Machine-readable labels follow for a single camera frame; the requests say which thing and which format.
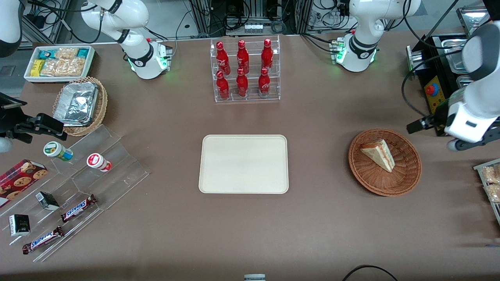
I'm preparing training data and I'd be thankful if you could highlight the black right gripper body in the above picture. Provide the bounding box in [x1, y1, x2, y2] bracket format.
[0, 92, 29, 135]

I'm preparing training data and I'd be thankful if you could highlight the triangular sandwich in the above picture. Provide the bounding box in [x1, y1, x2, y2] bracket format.
[360, 139, 396, 173]

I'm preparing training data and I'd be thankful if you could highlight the brown wicker basket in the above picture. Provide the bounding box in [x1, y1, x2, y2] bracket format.
[348, 128, 423, 197]

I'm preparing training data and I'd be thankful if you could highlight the steel tray with snacks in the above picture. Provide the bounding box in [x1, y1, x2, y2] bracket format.
[473, 158, 500, 227]

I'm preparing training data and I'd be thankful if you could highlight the light wicker basket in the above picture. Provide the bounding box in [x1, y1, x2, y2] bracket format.
[52, 76, 109, 137]

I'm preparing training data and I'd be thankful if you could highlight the beige plastic tray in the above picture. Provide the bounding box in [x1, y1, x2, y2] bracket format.
[198, 134, 289, 195]

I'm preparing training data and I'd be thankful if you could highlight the green lidded cup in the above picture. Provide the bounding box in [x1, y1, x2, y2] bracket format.
[43, 141, 74, 162]

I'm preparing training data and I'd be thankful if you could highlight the aluminium foil container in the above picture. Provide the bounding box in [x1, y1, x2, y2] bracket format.
[53, 82, 99, 128]

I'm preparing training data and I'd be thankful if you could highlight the white snack bin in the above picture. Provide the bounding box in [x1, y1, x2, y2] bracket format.
[23, 45, 96, 84]

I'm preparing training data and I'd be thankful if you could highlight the red cookie box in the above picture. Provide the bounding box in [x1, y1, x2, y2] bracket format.
[0, 159, 48, 209]

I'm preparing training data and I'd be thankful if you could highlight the yellow snack packet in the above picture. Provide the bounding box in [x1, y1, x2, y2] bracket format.
[30, 59, 46, 77]

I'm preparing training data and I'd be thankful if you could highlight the red lidded cup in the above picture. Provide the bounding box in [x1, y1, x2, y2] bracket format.
[86, 153, 113, 173]

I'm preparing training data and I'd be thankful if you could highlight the clear bag of crackers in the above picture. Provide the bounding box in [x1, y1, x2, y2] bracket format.
[40, 47, 86, 77]

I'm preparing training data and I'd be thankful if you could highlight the black food display case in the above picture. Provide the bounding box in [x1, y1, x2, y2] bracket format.
[405, 5, 500, 137]

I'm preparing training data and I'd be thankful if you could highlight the small black box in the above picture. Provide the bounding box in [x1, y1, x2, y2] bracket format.
[35, 191, 60, 212]
[8, 213, 31, 237]

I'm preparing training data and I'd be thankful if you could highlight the clear acrylic tiered stand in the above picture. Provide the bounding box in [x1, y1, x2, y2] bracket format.
[0, 124, 150, 263]

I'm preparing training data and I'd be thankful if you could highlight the Snickers bar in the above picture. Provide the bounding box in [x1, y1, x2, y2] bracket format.
[60, 194, 98, 223]
[22, 225, 64, 255]

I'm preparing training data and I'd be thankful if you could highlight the clear acrylic bottle rack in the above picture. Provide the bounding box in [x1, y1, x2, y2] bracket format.
[210, 35, 281, 103]

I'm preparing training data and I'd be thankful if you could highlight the red cola bottle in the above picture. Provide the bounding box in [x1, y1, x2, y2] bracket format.
[261, 38, 274, 71]
[258, 67, 271, 98]
[236, 39, 250, 75]
[236, 68, 249, 98]
[216, 70, 230, 100]
[216, 41, 231, 75]

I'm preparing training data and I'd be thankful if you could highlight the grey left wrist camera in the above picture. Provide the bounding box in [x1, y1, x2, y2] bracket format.
[447, 137, 500, 153]

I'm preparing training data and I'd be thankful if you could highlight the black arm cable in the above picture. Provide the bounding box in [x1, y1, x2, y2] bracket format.
[401, 50, 469, 117]

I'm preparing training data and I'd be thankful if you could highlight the black cable loop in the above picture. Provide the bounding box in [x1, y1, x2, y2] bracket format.
[342, 264, 399, 281]

